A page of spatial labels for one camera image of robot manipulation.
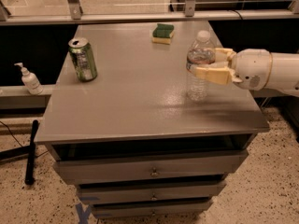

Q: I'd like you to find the upper metal railing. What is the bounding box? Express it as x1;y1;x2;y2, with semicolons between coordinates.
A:
0;0;299;25

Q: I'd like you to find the bottom grey drawer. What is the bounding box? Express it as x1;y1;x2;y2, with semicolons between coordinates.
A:
92;198;212;218

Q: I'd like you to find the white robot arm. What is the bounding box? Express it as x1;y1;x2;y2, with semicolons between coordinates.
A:
188;48;299;97

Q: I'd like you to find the black cable on floor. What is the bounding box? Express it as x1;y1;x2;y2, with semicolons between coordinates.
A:
0;119;24;148

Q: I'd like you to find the top grey drawer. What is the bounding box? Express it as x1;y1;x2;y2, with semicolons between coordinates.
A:
53;150;248;185

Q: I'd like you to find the black rod on floor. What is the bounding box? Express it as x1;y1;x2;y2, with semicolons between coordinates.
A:
25;119;38;185

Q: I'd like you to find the clear plastic water bottle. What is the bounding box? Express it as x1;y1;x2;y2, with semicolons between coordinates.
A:
186;30;215;102

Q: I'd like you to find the middle grey drawer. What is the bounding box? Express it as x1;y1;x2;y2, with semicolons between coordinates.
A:
77;181;226;204

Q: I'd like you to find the green and yellow sponge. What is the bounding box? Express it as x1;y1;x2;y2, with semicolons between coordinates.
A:
152;23;174;45

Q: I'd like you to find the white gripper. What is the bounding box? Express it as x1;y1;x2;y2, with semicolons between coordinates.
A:
191;48;272;91

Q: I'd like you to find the green soda can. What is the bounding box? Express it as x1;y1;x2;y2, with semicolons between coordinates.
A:
68;37;97;82

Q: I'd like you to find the grey drawer cabinet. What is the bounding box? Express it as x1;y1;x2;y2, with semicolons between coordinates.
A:
34;20;271;220

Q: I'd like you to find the white pump lotion bottle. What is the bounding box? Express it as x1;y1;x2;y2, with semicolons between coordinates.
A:
15;63;43;95

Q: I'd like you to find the grey drawer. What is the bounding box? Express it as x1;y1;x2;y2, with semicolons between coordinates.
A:
92;198;212;218
77;181;226;204
53;150;248;185

